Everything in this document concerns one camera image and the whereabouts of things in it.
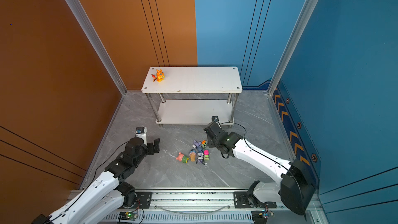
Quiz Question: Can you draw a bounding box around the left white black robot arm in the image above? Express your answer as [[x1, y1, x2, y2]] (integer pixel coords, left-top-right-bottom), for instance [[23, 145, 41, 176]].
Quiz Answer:
[[32, 137, 160, 224]]

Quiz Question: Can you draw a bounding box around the pink pig green toy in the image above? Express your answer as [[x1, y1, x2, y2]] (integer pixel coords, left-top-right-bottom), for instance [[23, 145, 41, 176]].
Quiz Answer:
[[176, 152, 189, 163]]

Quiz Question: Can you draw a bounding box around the green orange toy car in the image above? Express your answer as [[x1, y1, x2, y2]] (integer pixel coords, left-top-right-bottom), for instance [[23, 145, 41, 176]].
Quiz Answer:
[[201, 140, 208, 149]]

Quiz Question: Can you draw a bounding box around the grey purple kuromi toy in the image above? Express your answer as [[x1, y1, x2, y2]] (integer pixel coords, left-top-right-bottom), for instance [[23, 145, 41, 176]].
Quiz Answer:
[[196, 153, 205, 165]]

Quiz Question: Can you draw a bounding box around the right aluminium corner post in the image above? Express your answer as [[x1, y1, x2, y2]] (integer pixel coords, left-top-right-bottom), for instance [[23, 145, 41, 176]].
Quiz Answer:
[[267, 0, 319, 96]]

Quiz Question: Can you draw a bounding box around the purple bat toy figure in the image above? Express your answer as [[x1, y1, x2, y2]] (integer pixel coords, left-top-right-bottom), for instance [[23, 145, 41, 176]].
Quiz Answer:
[[192, 141, 203, 153]]

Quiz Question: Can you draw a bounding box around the orange fox toy figure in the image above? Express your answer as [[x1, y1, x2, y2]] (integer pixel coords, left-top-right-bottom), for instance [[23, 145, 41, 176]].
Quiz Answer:
[[152, 69, 165, 83]]

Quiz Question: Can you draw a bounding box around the right circuit board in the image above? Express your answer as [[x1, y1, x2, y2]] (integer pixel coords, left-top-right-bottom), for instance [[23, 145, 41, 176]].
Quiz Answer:
[[251, 211, 274, 224]]

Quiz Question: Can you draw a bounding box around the pink green block toy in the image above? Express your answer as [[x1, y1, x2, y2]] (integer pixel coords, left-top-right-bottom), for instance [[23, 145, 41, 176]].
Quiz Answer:
[[204, 150, 209, 161]]

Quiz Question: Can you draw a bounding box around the ice cream cone toy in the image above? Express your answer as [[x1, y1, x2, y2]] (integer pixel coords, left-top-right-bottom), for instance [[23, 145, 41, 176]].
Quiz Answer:
[[189, 149, 198, 162]]

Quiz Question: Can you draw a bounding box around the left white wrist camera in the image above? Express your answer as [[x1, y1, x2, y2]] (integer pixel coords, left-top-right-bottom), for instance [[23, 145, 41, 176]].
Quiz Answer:
[[135, 127, 147, 145]]

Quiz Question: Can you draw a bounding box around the aluminium corner post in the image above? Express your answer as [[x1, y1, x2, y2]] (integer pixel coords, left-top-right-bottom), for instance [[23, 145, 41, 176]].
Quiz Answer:
[[267, 0, 319, 96], [65, 0, 127, 96]]

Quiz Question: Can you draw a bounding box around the white two-tier metal shelf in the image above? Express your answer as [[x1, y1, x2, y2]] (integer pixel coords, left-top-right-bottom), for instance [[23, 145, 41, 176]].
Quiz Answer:
[[142, 66, 243, 125]]

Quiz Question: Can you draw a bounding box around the left green circuit board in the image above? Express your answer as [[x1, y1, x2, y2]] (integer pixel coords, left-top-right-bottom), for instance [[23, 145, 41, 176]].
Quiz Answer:
[[117, 212, 139, 223]]

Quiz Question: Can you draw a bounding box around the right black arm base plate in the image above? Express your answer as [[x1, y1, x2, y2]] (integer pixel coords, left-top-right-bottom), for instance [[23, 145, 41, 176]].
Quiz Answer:
[[233, 191, 277, 208]]

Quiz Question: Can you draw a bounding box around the left aluminium corner post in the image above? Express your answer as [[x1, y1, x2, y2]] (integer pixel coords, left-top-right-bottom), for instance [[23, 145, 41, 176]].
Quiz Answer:
[[65, 0, 127, 96]]

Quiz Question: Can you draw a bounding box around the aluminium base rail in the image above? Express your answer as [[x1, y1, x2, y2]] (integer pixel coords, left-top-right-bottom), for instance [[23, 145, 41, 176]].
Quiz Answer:
[[55, 188, 330, 224]]

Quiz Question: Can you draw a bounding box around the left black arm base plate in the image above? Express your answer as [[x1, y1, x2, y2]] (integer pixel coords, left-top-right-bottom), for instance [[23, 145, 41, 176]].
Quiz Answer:
[[122, 191, 152, 209]]

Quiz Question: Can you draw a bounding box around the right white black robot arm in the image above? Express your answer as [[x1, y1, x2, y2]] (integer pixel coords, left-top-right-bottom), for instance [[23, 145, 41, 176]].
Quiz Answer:
[[204, 121, 316, 216]]

